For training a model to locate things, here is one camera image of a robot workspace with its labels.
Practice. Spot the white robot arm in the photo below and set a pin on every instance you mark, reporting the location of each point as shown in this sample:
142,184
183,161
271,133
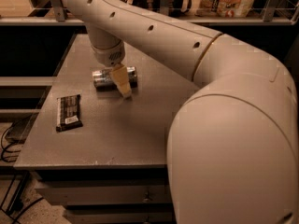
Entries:
232,149

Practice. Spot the colourful snack bag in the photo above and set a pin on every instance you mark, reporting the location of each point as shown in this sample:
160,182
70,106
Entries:
224,8

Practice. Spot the silver redbull can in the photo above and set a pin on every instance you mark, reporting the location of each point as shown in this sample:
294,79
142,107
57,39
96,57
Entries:
102,78

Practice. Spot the grey drawer cabinet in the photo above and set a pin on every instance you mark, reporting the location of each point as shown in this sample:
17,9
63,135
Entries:
112,170

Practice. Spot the metal shelf rail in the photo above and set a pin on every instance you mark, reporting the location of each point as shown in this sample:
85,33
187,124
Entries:
282,12

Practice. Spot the black snack bar wrapper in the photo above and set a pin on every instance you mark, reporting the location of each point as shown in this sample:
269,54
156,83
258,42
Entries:
68,113

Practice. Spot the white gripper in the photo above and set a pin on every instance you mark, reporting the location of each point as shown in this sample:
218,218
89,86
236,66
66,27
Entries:
109,57

